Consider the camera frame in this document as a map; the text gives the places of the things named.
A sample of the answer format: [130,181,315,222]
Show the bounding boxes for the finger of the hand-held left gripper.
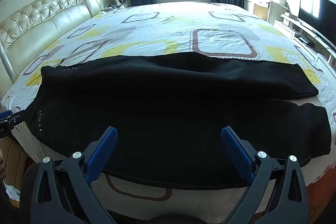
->
[0,109,22,126]

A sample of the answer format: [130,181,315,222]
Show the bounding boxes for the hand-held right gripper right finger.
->
[220,126,307,224]

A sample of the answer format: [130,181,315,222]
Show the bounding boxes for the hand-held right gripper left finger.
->
[30,126,118,224]

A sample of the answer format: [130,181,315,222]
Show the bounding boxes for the black pants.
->
[25,53,332,190]

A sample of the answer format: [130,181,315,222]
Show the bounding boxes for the cream leather tufted headboard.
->
[0,0,103,83]

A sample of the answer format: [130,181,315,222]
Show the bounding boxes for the bed with patterned sheet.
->
[0,2,336,214]

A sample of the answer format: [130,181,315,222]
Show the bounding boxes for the white television stand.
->
[274,12,336,70]

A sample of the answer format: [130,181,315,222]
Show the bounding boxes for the black flat television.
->
[298,0,336,39]

